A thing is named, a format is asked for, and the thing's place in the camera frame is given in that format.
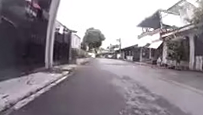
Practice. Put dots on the house with pale pillars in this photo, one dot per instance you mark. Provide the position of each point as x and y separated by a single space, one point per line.
198 47

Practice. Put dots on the low dark shed building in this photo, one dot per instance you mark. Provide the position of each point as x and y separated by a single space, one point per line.
130 52

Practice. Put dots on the round-crowned dark tree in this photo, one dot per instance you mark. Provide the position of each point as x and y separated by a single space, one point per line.
93 38

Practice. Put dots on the pale concrete pillar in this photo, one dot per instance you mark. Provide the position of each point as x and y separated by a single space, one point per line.
50 34

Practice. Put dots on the small white house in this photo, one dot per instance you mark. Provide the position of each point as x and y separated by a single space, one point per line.
75 40

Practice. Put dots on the dark building with fence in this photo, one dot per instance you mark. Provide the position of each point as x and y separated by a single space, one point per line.
20 39

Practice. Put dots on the grey concrete pavement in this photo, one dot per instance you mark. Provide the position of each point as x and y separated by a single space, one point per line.
18 87

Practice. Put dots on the utility pole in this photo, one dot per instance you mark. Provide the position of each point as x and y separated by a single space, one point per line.
119 45

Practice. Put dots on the pink building with awning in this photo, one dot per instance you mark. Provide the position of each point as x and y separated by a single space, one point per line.
161 30

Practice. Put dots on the green bush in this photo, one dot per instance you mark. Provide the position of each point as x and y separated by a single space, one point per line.
176 50

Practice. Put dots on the grey asphalt road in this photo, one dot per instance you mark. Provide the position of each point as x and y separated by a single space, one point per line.
114 94

